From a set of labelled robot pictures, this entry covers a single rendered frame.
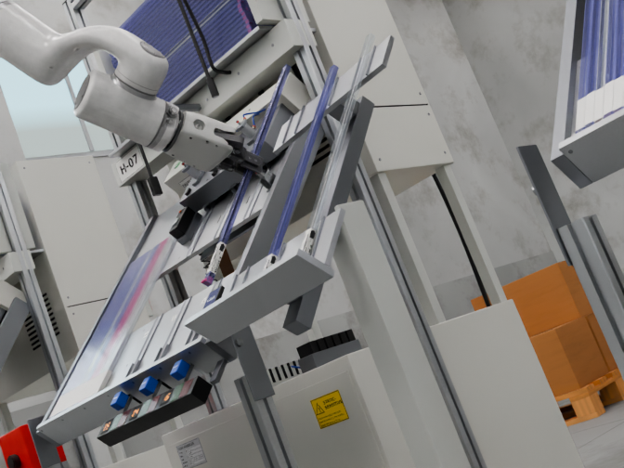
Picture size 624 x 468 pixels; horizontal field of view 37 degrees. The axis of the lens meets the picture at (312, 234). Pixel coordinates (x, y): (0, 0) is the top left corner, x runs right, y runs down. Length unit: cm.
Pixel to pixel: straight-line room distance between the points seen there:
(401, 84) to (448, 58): 949
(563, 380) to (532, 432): 281
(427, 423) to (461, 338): 71
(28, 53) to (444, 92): 1006
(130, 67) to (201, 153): 20
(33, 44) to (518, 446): 137
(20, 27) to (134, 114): 24
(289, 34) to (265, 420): 91
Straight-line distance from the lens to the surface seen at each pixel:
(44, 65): 163
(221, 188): 221
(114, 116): 157
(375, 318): 154
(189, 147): 162
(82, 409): 211
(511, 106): 1188
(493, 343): 231
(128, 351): 211
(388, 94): 240
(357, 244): 155
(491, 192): 1132
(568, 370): 510
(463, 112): 1162
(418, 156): 237
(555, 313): 553
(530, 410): 234
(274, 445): 169
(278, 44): 220
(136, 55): 155
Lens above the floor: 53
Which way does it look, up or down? 10 degrees up
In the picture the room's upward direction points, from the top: 21 degrees counter-clockwise
